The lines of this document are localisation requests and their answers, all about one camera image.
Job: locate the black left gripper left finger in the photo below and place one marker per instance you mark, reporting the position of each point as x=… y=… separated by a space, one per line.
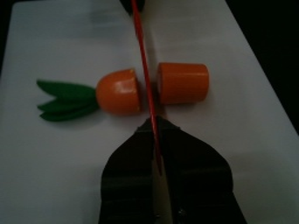
x=126 y=175

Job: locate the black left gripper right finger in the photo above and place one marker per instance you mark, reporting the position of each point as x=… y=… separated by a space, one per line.
x=202 y=178

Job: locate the red toy knife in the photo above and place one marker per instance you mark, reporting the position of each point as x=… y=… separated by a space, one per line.
x=144 y=62

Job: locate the white cutting board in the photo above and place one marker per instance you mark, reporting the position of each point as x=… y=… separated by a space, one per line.
x=58 y=160

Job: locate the toy carrot top with leaves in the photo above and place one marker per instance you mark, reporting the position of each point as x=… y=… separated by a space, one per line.
x=116 y=92

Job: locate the orange toy carrot piece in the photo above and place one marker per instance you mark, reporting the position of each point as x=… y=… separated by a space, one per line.
x=183 y=83

